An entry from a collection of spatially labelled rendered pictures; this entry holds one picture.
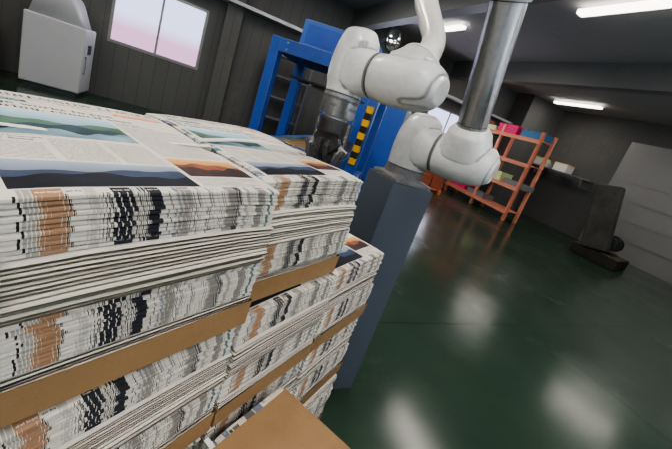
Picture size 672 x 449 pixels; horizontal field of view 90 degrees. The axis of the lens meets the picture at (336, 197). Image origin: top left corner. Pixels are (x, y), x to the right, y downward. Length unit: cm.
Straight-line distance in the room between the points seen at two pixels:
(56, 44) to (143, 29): 144
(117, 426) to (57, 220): 29
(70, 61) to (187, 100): 192
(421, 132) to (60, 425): 117
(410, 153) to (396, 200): 18
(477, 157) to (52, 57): 655
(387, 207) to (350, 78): 62
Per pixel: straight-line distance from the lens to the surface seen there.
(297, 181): 54
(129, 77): 768
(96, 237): 36
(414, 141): 130
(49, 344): 41
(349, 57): 81
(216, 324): 52
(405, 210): 133
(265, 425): 77
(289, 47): 282
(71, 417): 49
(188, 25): 759
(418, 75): 72
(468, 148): 121
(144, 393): 53
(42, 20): 703
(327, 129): 82
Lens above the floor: 119
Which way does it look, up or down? 14 degrees down
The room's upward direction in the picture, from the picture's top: 19 degrees clockwise
